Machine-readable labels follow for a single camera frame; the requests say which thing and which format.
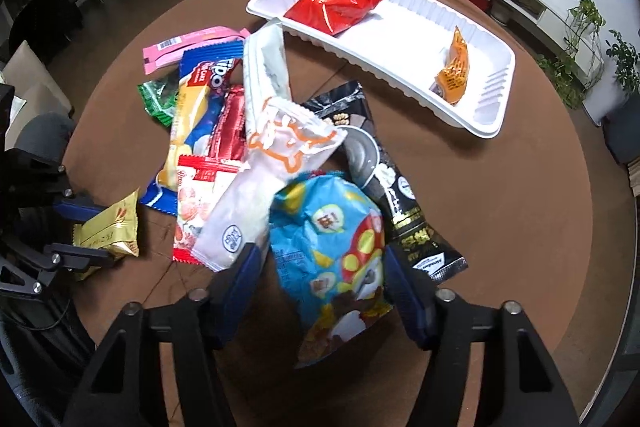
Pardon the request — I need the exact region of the pink snack wrapper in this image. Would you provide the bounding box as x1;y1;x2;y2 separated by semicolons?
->
142;26;250;75

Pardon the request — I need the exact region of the orange snack packet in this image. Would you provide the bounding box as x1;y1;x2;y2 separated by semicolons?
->
434;27;470;105

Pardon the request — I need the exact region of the white plastic tray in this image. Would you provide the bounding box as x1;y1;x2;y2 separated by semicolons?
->
246;0;515;139

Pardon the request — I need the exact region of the grey chair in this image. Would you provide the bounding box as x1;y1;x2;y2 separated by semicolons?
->
14;113;76;159

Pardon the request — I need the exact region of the red snack bag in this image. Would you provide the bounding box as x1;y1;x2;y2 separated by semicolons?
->
284;0;383;36

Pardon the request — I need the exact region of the white orange-print snack bag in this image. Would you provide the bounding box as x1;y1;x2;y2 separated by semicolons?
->
190;95;348;275

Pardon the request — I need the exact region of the red white snack packet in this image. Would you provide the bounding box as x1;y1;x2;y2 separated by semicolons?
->
172;155;245;265

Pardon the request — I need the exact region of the blue Tipo biscuit pack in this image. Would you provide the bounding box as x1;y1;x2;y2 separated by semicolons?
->
141;40;244;216

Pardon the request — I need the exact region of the white grey snack packet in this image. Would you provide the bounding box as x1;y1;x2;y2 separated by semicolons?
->
243;18;292;138

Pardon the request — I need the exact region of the green snack packet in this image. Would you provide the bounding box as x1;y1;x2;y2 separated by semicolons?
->
137;69;180;128

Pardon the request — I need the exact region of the red wafer packet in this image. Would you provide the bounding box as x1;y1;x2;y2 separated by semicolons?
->
208;84;245;161

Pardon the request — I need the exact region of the blue panda snack bag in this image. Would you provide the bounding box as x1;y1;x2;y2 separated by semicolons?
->
269;171;392;367

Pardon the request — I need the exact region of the black snack package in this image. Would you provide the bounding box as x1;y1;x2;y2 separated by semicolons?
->
303;80;468;283

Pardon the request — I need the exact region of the yellow snack packet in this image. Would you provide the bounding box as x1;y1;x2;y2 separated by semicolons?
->
73;190;140;260

